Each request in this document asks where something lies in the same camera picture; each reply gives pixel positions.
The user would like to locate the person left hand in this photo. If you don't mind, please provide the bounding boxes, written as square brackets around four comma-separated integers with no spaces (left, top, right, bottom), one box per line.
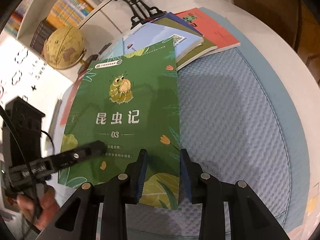
[16,184,62,231]

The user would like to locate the dark blue eagle book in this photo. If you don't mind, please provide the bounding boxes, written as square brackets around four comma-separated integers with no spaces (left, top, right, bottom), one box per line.
[154,12,203,37]

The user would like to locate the white bookshelf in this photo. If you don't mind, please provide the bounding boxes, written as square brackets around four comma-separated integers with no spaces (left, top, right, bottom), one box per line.
[4,0,141,55]

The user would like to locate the antique yellow desk globe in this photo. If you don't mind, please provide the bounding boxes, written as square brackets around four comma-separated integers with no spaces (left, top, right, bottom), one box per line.
[43,26,87,70]

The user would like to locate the coral red book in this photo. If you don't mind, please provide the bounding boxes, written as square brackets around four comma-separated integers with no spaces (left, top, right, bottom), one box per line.
[176,8,241,55]

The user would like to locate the light blue bottom book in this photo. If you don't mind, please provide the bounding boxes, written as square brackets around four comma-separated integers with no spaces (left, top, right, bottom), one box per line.
[99,37,124,60]

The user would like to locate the teal mantis insect book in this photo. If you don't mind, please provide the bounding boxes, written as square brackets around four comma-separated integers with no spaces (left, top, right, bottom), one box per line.
[48,99,62,139]

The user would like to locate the olive green book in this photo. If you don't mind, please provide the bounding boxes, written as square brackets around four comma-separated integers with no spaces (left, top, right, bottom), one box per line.
[152,17,219,71]

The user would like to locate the light blue back cover book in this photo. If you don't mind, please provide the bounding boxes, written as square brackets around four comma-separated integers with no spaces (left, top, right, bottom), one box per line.
[123,23,202,61]

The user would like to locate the red fairy tale book 01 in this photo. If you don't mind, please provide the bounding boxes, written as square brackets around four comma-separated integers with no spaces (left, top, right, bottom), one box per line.
[60,80,81,126]

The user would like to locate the small black metal ornament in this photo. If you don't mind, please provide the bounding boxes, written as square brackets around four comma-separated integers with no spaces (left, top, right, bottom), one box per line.
[86,42,112,62]

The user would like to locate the green insect book 03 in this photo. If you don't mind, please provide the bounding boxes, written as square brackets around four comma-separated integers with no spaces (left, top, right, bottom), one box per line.
[57,38,180,210]

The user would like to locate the dark wooden cabinet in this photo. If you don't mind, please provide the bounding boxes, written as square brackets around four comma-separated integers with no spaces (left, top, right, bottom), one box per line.
[233,0,319,82]

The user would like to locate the blue quilted table mat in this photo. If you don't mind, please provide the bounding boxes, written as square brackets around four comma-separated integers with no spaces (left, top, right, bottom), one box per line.
[126,8,310,239]

